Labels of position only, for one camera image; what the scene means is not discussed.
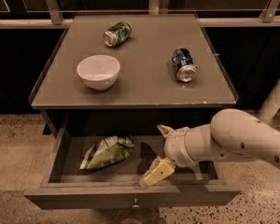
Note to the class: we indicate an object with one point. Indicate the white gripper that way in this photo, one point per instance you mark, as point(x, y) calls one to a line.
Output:
point(176, 146)

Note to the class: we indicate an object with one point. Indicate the green jalapeno chip bag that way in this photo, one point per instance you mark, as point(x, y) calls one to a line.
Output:
point(108, 151)

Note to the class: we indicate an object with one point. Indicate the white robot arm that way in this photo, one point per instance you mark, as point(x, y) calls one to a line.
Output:
point(232, 135)

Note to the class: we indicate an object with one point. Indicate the small metal drawer knob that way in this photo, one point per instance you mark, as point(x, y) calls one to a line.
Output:
point(135, 204)

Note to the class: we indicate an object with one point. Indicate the open grey top drawer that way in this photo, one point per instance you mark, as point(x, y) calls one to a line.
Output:
point(65, 186)

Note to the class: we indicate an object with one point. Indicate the grey wooden cabinet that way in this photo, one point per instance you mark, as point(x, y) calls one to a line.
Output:
point(146, 76)

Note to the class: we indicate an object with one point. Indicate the blue soda can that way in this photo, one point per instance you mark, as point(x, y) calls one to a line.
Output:
point(185, 68)

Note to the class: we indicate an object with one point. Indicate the white ceramic bowl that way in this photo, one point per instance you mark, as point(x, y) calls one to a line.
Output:
point(99, 72)

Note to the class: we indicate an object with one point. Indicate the green soda can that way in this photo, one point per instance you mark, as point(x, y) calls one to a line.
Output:
point(117, 34)

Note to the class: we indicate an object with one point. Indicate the metal railing frame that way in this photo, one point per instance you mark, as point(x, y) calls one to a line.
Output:
point(210, 13)

